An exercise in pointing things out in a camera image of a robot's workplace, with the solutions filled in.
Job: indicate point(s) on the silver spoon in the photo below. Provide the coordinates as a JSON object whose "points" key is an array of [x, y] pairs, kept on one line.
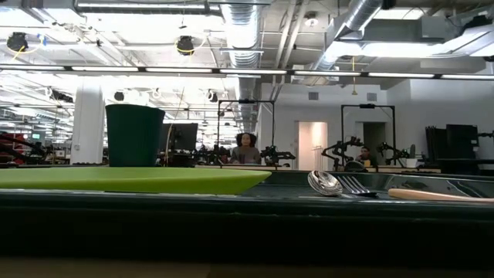
{"points": [[324, 182]]}

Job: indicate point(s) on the dark green ribbed cup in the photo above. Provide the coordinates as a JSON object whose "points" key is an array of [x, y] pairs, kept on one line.
{"points": [[134, 135]]}

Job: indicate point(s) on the lime green plate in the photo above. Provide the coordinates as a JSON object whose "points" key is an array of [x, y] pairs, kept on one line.
{"points": [[127, 179]]}

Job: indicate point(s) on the dark green serving tray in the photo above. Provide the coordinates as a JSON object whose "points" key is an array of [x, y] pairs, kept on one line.
{"points": [[270, 224]]}

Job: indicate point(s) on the small white cup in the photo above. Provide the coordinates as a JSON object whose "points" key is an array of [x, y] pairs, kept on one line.
{"points": [[411, 162]]}

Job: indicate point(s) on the seated person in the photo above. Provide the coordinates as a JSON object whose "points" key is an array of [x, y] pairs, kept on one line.
{"points": [[245, 152]]}

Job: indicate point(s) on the black computer monitor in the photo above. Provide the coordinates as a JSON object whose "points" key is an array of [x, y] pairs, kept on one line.
{"points": [[181, 136]]}

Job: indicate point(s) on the long ceiling light bar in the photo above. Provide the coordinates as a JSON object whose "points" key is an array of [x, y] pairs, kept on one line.
{"points": [[247, 71]]}

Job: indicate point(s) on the black ceiling dome fixture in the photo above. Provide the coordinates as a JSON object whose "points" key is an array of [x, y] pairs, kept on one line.
{"points": [[185, 45], [17, 41]]}

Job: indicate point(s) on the white building pillar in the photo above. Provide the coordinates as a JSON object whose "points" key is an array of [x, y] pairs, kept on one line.
{"points": [[88, 131]]}

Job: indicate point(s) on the black cabinet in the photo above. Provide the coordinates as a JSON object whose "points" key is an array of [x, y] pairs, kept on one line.
{"points": [[455, 141]]}

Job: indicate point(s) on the red and black equipment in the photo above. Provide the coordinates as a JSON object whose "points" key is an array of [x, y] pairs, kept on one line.
{"points": [[19, 148]]}

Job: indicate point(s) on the black metal rig frame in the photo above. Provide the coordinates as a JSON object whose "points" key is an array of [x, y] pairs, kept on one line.
{"points": [[246, 102], [367, 106]]}

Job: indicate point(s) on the ribbed silver ventilation duct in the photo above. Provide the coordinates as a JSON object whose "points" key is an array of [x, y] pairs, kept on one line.
{"points": [[242, 34]]}

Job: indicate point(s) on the person by black frame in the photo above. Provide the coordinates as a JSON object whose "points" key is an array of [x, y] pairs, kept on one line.
{"points": [[364, 156]]}

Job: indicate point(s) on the slanted silver ventilation duct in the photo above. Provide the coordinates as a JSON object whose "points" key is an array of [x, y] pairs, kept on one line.
{"points": [[357, 19]]}

